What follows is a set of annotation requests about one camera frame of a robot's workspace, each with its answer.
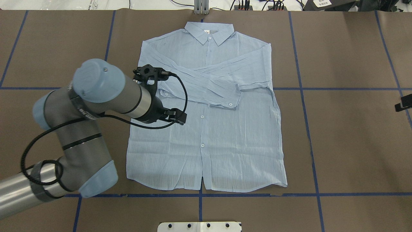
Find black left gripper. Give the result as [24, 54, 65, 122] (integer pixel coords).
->
[133, 64, 187, 125]

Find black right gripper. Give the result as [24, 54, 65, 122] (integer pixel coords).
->
[395, 94, 412, 112]

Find light blue button shirt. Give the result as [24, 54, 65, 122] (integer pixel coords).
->
[126, 22, 287, 192]

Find aluminium frame post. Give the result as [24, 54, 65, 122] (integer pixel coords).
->
[194, 0, 210, 15]

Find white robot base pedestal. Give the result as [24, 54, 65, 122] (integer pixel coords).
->
[157, 221, 242, 232]

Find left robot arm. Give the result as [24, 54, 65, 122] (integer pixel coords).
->
[1, 59, 188, 219]

